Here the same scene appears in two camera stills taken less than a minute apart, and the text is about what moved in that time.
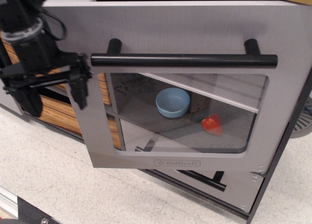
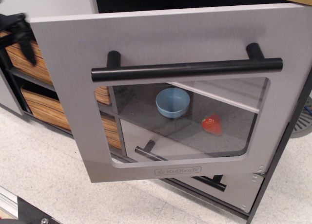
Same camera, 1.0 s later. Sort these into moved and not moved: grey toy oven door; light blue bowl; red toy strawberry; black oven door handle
Moved: black oven door handle; grey toy oven door
Not moved: red toy strawberry; light blue bowl
